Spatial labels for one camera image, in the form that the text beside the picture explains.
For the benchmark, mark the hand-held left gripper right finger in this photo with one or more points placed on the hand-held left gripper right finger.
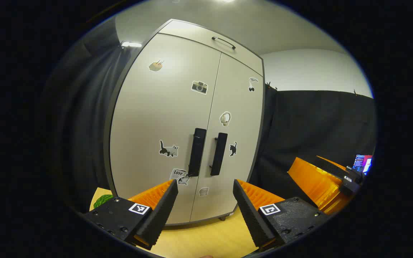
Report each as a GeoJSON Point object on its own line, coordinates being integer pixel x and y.
{"type": "Point", "coordinates": [249, 211]}

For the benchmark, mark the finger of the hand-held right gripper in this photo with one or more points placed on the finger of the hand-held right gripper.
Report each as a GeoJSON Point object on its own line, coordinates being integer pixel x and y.
{"type": "Point", "coordinates": [333, 169]}
{"type": "Point", "coordinates": [310, 182]}

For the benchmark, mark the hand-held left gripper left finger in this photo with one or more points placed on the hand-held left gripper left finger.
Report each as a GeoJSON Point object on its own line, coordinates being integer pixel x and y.
{"type": "Point", "coordinates": [161, 211]}

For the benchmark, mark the black backdrop cloth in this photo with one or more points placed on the black backdrop cloth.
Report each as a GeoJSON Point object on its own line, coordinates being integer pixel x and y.
{"type": "Point", "coordinates": [310, 122]}
{"type": "Point", "coordinates": [84, 125]}

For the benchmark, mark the laptop with lit screen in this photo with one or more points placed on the laptop with lit screen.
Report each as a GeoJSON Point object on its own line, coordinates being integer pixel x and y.
{"type": "Point", "coordinates": [362, 163]}

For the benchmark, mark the grey double-door shoe cabinet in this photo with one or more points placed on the grey double-door shoe cabinet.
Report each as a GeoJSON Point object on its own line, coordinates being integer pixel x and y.
{"type": "Point", "coordinates": [107, 157]}

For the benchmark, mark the grey cabinet door camera sticker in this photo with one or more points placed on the grey cabinet door camera sticker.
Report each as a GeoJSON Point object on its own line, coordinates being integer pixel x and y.
{"type": "Point", "coordinates": [156, 114]}

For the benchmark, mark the ceiling light strip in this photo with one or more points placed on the ceiling light strip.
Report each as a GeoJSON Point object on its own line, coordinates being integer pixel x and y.
{"type": "Point", "coordinates": [131, 44]}

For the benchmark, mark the green striped object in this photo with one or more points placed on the green striped object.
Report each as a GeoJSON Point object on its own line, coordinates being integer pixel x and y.
{"type": "Point", "coordinates": [102, 201]}

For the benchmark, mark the ceiling light panel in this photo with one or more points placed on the ceiling light panel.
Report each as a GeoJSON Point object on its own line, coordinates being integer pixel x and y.
{"type": "Point", "coordinates": [224, 1]}

